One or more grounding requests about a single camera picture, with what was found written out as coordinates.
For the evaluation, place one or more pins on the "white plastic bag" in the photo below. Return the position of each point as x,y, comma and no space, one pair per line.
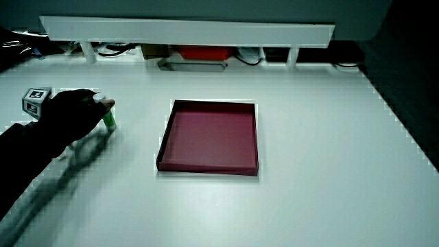
249,53

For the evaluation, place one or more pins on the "brown cardboard box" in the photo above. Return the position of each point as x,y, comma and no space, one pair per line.
155,51

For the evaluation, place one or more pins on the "person's right forearm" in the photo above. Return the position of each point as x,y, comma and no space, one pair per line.
20,158

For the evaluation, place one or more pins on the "person's right hand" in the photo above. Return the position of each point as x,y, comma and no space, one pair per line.
70,115

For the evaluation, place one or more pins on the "dark red shallow tray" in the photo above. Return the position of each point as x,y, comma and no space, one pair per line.
210,138

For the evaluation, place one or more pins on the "green glue stick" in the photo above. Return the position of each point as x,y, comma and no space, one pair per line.
109,120

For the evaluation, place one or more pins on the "red box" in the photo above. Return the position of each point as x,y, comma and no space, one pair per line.
205,53

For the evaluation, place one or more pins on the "white raised shelf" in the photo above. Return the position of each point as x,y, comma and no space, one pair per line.
185,32

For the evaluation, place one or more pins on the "black box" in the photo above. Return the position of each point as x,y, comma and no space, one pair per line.
277,55

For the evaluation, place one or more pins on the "grey flat oblong device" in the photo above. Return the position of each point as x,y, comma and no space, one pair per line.
192,66

